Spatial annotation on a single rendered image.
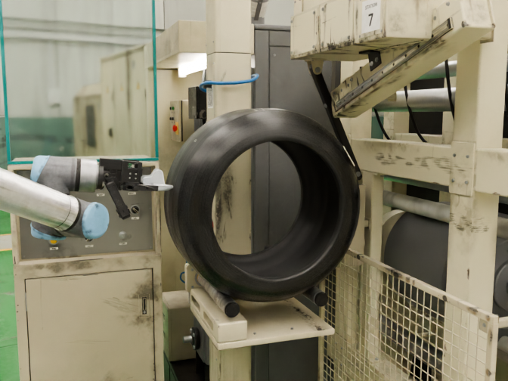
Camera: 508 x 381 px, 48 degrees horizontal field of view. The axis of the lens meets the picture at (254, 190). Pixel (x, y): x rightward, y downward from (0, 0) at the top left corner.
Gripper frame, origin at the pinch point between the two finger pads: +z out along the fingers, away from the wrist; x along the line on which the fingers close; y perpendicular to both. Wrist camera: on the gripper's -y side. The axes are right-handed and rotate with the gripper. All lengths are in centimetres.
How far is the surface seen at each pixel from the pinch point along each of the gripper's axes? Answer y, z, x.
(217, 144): 14.5, 10.1, -10.2
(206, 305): -36.0, 16.0, 4.1
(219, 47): 45, 17, 25
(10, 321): -132, -52, 257
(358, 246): -18, 75, 18
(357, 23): 50, 42, -22
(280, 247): -19.2, 43.4, 15.3
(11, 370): -131, -46, 175
